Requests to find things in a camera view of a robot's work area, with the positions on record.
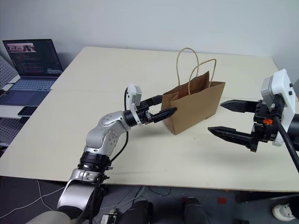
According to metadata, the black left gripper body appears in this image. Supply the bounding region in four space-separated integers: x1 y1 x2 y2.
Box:
136 99 157 125

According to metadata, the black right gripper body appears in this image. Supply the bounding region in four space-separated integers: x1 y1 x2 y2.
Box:
249 100 282 153

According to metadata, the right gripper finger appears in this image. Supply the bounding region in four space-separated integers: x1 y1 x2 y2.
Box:
220 99 259 114
207 126 255 148

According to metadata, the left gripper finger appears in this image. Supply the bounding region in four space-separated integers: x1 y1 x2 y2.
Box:
141 94 164 108
152 107 178 124

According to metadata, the brown paper bag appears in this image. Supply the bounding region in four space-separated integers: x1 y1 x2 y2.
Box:
161 47 226 135

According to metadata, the dark rounded shape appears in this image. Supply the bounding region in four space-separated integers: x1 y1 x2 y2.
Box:
181 197 209 224
121 199 155 224

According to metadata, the white round floor socket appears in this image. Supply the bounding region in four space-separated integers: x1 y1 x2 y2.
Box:
271 202 297 222

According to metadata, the black floor box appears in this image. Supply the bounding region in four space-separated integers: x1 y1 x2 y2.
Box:
100 208 119 224

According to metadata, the black smartphone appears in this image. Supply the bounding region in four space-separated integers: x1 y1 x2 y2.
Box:
18 105 39 118

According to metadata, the open laptop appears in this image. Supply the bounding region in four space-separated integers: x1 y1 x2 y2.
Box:
0 38 64 106

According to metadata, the grey perforated shelf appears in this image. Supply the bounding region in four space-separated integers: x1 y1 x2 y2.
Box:
0 118 28 150

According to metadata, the white perforated panel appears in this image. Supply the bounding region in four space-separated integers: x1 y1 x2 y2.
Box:
0 55 21 91

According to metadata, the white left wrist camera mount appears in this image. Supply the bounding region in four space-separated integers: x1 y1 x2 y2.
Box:
123 83 143 125

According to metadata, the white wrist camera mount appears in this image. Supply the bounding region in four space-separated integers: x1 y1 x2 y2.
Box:
260 68 297 147
123 83 143 125

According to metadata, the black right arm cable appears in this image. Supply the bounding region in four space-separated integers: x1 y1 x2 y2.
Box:
271 115 299 172

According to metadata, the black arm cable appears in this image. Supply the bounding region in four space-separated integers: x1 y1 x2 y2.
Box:
271 115 299 172
76 86 130 222

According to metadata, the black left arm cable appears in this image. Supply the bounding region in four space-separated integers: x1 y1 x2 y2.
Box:
76 86 130 222

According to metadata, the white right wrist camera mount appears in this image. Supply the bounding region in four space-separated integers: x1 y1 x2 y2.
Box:
260 68 297 147

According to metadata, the black floor cable loop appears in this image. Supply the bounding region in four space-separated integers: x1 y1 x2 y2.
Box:
149 186 172 197

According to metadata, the white floor cable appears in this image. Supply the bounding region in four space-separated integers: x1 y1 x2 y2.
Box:
0 180 143 212

